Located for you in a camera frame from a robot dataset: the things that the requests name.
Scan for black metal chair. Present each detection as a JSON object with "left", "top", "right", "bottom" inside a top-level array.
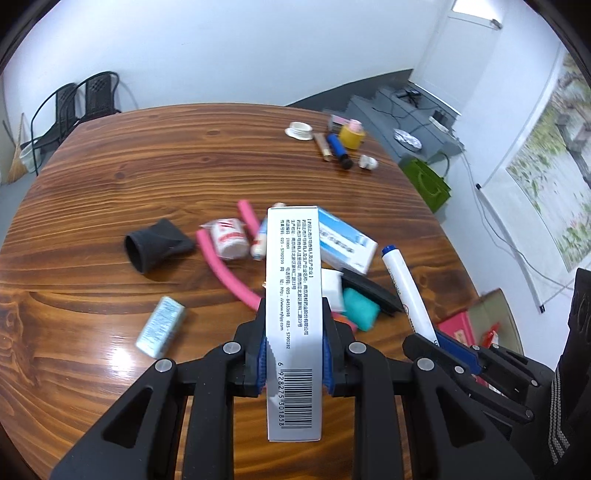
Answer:
[
  {"left": 31, "top": 83, "right": 81, "bottom": 174},
  {"left": 74, "top": 71, "right": 123, "bottom": 123}
]

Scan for long white barcode medicine box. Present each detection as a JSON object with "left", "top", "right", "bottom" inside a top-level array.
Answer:
[{"left": 266, "top": 205, "right": 324, "bottom": 442}]

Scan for white round cap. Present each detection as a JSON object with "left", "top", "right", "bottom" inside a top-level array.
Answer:
[{"left": 284, "top": 121, "right": 315, "bottom": 140}]

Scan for white marker with blue cap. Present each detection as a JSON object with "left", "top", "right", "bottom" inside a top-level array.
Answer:
[{"left": 381, "top": 244, "right": 437, "bottom": 347}]

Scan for pale blue packet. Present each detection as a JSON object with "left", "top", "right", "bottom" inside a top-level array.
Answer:
[{"left": 135, "top": 296, "right": 187, "bottom": 358}]

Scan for yellow tape roll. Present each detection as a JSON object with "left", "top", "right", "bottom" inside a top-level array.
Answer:
[{"left": 338, "top": 124, "right": 367, "bottom": 149}]

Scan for black cone-shaped nozzle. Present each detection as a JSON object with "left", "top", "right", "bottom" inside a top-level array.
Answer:
[{"left": 124, "top": 218, "right": 197, "bottom": 274}]

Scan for teal sponge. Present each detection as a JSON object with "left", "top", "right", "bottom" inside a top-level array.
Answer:
[{"left": 342, "top": 287, "right": 382, "bottom": 332}]

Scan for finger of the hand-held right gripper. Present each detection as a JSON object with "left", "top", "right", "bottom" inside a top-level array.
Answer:
[
  {"left": 402, "top": 332, "right": 535, "bottom": 424},
  {"left": 435, "top": 330, "right": 539, "bottom": 389}
]

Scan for small white box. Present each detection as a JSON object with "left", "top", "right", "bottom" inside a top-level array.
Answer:
[{"left": 321, "top": 268, "right": 345, "bottom": 311}]

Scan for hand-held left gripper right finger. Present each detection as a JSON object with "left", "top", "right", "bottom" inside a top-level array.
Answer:
[{"left": 321, "top": 296, "right": 536, "bottom": 480}]

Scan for black case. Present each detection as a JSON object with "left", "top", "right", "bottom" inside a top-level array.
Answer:
[{"left": 341, "top": 269, "right": 403, "bottom": 318}]

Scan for blue white medicine box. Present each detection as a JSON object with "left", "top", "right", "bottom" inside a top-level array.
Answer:
[{"left": 316, "top": 208, "right": 378, "bottom": 274}]

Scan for painted wall scroll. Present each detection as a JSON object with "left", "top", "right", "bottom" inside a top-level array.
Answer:
[{"left": 475, "top": 48, "right": 591, "bottom": 312}]

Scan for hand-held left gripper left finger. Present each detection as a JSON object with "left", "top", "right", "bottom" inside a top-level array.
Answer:
[{"left": 48, "top": 296, "right": 269, "bottom": 480}]

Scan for green tote bag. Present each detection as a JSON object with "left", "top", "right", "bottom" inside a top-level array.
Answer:
[{"left": 399, "top": 150, "right": 452, "bottom": 213}]

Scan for grey concrete stairs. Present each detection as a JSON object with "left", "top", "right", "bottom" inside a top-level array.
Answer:
[{"left": 344, "top": 85, "right": 465, "bottom": 167}]

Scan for white bandage roll red print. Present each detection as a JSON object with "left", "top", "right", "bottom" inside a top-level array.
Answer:
[{"left": 199, "top": 217, "right": 250, "bottom": 260}]

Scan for pink foam tube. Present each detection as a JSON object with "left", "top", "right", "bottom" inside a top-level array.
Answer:
[
  {"left": 237, "top": 200, "right": 262, "bottom": 241},
  {"left": 196, "top": 229, "right": 263, "bottom": 312}
]

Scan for small white ointment tube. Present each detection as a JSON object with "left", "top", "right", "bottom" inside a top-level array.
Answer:
[{"left": 250, "top": 217, "right": 269, "bottom": 261}]

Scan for blue cylinder with black end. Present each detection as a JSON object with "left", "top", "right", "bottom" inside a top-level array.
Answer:
[{"left": 327, "top": 134, "right": 354, "bottom": 171}]

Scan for white waste bin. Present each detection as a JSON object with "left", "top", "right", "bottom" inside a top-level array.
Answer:
[{"left": 18, "top": 143, "right": 38, "bottom": 174}]

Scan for straw broom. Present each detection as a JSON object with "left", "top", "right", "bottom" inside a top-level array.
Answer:
[{"left": 7, "top": 113, "right": 27, "bottom": 184}]

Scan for foil wrapped item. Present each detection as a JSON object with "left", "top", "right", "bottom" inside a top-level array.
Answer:
[{"left": 392, "top": 129, "right": 423, "bottom": 151}]

